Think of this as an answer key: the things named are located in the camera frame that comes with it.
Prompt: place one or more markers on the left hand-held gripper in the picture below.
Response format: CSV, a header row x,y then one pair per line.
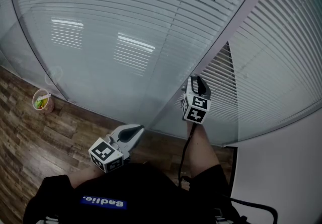
x,y
103,153

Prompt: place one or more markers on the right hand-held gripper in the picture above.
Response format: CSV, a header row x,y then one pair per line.
x,y
196,109

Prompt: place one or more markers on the person's left forearm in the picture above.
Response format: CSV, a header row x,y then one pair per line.
x,y
86,176

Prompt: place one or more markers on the person's right forearm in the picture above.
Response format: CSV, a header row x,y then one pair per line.
x,y
202,151

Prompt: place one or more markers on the black t-shirt with blue label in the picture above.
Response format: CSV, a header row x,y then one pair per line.
x,y
151,192

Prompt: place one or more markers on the black skirting strip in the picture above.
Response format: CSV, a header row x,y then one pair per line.
x,y
234,163

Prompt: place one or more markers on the clear plastic snack cup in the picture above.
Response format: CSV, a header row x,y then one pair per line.
x,y
42,101

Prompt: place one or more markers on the grey aluminium window rail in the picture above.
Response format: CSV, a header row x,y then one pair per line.
x,y
108,114

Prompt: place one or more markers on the grey aluminium window post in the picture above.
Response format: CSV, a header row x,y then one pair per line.
x,y
230,29

